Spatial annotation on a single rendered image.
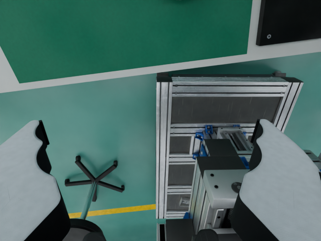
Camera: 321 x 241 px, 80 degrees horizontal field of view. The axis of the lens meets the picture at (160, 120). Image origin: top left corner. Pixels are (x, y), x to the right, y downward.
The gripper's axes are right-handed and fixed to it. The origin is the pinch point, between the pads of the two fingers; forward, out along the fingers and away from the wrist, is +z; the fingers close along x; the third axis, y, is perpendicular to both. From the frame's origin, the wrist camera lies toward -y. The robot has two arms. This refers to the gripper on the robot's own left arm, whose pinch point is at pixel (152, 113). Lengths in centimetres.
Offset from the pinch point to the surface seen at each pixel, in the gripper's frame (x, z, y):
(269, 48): 30, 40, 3
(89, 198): -50, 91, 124
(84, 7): -15.3, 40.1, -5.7
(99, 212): -56, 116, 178
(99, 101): -38, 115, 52
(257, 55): 27.5, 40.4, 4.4
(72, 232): -50, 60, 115
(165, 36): 3.2, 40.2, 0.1
